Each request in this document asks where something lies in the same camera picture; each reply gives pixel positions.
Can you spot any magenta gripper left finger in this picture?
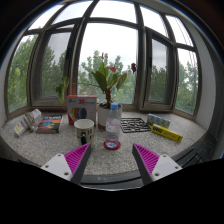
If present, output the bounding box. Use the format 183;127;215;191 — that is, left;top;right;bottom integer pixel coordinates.
42;143;91;185

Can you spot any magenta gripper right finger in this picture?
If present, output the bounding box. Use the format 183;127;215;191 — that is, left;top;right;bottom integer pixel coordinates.
132;144;182;185

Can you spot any clear plastic water bottle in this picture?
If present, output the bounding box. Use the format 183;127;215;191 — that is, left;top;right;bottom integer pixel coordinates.
104;102;122;149

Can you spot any yellow glue box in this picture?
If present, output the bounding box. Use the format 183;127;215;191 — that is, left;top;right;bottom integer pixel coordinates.
151;124;183;142

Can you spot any white mug with black print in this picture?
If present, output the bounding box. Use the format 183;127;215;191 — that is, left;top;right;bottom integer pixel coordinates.
74;119;94;146

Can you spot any red round coaster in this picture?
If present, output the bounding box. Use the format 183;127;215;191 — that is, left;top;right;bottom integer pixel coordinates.
104;141;121;150

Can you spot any dark colourful book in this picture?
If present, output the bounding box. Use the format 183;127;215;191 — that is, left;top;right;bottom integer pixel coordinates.
36;115;63;134

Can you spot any light blue small box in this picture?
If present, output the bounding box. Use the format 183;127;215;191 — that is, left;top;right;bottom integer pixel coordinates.
147;114;170;128

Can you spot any black metal trivet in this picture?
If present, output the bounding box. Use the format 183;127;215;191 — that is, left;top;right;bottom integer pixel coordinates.
121;118;151;133

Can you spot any red and white filament box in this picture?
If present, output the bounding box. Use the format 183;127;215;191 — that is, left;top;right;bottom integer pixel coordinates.
67;95;97;125

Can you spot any white flower pot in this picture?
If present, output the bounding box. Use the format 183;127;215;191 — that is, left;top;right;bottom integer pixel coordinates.
98;103;122;130

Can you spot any green plant with red flowers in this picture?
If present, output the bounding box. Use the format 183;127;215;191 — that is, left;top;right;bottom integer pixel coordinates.
56;50;136;108

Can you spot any brown window frame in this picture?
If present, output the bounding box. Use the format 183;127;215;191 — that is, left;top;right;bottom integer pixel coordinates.
4;0;200;117

